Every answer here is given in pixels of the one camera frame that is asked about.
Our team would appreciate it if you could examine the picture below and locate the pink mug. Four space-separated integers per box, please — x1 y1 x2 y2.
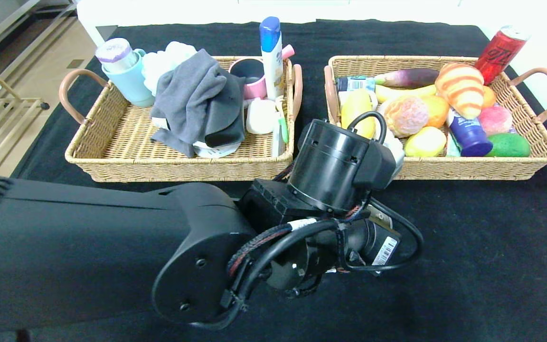
229 45 296 101

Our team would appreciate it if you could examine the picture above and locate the toy green lime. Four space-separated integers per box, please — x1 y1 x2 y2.
486 133 531 158

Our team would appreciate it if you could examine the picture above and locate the toy croissant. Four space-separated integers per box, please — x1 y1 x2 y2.
435 63 485 120

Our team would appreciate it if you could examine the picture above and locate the black braided cable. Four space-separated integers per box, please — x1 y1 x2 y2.
227 221 305 288

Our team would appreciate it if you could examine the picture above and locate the toy yellow banana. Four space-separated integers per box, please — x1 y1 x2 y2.
376 84 438 104

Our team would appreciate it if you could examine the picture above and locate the light blue bath pouf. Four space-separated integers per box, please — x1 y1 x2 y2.
142 41 199 95

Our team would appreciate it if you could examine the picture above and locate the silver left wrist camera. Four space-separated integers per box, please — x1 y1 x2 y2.
384 135 405 180

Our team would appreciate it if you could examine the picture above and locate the toy cream puff bun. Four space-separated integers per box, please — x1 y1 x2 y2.
384 96 430 137

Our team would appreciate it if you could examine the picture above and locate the white soap box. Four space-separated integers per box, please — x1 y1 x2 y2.
246 98 279 135

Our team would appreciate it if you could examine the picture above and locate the black camera cable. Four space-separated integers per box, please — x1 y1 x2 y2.
338 111 424 275

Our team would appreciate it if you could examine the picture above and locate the toy purple eggplant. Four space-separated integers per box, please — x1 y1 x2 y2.
375 68 440 89

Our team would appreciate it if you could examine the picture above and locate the toy pink peach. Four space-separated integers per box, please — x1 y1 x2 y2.
478 106 514 136

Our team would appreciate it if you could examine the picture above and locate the green handled pasta spoon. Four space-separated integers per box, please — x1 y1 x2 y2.
275 95 289 144

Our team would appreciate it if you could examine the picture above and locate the white shampoo bottle blue cap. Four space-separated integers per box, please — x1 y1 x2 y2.
259 17 285 104

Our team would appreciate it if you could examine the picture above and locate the gray towel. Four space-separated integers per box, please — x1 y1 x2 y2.
150 49 245 158

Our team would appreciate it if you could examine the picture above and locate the white round container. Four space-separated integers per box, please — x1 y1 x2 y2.
193 140 242 159

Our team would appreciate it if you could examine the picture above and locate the small toy orange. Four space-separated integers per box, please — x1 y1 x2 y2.
480 85 497 110

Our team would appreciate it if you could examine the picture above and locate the toy yellow lemon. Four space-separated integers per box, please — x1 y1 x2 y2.
404 126 447 158

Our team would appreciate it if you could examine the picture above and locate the black glasses case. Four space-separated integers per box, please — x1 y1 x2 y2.
205 75 247 148

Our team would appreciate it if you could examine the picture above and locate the black tablecloth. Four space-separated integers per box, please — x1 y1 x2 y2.
0 19 547 342

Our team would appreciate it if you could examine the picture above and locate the teal plastic cup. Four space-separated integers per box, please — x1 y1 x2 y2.
102 48 157 108

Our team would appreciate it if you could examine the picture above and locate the rectangular wicker basket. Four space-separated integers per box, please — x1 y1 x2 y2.
324 56 547 181
59 56 303 182

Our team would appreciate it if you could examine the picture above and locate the blue barcode snack packet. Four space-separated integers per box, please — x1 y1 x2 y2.
335 76 378 93

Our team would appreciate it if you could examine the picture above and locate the gold metal rack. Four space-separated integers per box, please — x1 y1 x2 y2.
0 83 51 176

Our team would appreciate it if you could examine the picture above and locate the toy yellow papaya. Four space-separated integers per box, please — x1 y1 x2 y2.
340 89 377 139

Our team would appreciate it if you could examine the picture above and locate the white comb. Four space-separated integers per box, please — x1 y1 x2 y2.
273 124 285 158

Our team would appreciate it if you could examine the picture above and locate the purple lidded jar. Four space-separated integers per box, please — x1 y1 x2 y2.
95 38 139 73

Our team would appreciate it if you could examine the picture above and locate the red soda can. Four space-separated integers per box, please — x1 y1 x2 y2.
474 26 529 86

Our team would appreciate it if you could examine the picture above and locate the large toy orange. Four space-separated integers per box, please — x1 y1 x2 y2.
423 95 451 129

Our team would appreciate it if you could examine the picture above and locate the white drink bottle blue cap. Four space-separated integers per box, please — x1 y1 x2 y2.
446 107 493 157

